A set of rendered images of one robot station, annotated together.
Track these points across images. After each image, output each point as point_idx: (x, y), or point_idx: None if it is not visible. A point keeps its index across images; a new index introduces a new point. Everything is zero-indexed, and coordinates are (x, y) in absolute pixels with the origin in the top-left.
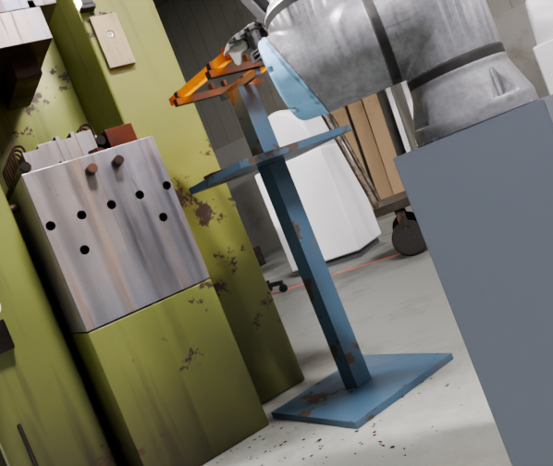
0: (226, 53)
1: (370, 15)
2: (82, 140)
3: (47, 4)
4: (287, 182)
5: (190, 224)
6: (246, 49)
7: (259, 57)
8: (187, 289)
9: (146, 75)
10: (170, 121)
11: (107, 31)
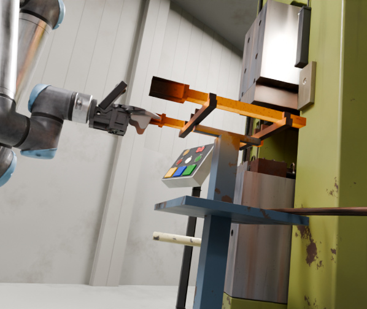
0: (150, 124)
1: None
2: (244, 167)
3: (258, 78)
4: (205, 241)
5: (301, 255)
6: (130, 124)
7: (114, 133)
8: (224, 293)
9: (317, 111)
10: (318, 155)
11: (305, 79)
